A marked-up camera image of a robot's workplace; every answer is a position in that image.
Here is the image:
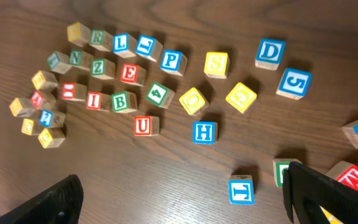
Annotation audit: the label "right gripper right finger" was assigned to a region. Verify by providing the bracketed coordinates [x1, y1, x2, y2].
[282, 161, 358, 224]

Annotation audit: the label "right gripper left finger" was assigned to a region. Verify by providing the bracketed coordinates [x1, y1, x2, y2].
[0, 174, 84, 224]

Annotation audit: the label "green N block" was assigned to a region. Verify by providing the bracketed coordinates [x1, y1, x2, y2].
[69, 49, 94, 71]

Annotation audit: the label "red E block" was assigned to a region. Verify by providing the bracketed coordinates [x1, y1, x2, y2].
[120, 63, 147, 86]

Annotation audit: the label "yellow X block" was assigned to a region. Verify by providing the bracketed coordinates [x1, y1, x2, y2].
[321, 207, 343, 224]

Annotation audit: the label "red M block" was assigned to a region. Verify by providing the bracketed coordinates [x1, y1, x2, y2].
[326, 161, 358, 191]

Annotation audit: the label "yellow O block left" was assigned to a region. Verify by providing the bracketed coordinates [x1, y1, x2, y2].
[38, 128, 65, 149]

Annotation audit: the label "yellow o block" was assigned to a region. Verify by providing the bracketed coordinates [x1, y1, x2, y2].
[38, 128, 65, 149]
[179, 87, 209, 116]

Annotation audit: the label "green J block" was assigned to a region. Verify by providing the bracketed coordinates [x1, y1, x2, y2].
[273, 158, 301, 188]

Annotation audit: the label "yellow C block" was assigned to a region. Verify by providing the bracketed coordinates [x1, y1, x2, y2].
[21, 118, 44, 136]

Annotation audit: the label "yellow K block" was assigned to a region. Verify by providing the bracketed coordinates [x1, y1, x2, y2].
[9, 98, 36, 118]

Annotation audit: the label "red A block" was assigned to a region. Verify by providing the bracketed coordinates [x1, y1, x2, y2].
[30, 90, 57, 110]

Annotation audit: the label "red I block upright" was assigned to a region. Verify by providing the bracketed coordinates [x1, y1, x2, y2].
[86, 91, 112, 112]

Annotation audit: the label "blue I block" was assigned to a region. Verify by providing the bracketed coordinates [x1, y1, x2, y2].
[228, 175, 255, 205]

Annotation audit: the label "red U block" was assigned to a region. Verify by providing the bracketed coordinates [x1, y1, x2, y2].
[134, 116, 160, 136]

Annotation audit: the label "red I block sideways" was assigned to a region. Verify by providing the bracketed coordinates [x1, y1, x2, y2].
[61, 82, 87, 101]

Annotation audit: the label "green B block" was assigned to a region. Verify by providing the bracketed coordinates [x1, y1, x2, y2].
[111, 91, 138, 113]

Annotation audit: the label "yellow S block left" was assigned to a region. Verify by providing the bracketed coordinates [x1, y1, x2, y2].
[31, 70, 58, 91]

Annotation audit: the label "yellow s block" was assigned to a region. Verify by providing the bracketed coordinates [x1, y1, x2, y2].
[204, 52, 230, 79]
[31, 70, 58, 91]

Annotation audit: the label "blue 5 block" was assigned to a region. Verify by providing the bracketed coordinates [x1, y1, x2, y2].
[276, 68, 312, 100]

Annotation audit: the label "green Z block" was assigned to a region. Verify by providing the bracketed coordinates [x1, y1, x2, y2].
[91, 58, 116, 80]

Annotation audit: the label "green 7 block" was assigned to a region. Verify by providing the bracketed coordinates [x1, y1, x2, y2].
[47, 51, 72, 74]

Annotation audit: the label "green 4 block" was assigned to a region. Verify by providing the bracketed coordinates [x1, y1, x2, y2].
[145, 82, 175, 109]

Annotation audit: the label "yellow G block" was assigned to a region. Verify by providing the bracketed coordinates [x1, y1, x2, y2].
[225, 82, 257, 114]

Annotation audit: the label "blue H block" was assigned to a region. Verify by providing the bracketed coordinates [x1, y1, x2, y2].
[192, 121, 218, 144]

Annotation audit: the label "yellow O block centre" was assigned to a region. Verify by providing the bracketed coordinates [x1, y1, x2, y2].
[179, 87, 209, 116]

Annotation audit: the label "green R block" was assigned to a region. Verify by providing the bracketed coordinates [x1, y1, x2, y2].
[89, 30, 113, 52]

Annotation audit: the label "blue L block upright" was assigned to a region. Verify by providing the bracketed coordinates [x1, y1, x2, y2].
[112, 32, 137, 58]

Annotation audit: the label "yellow W block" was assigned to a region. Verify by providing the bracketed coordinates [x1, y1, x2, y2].
[67, 22, 91, 47]

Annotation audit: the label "blue D block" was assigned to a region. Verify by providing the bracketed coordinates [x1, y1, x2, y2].
[255, 38, 286, 71]

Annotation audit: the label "blue L block rotated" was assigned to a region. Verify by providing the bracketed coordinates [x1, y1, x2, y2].
[135, 35, 163, 62]

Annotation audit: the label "blue P block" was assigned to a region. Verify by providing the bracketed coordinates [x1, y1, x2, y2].
[160, 50, 188, 77]

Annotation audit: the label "yellow S block right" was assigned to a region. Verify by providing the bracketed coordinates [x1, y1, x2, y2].
[204, 52, 230, 79]

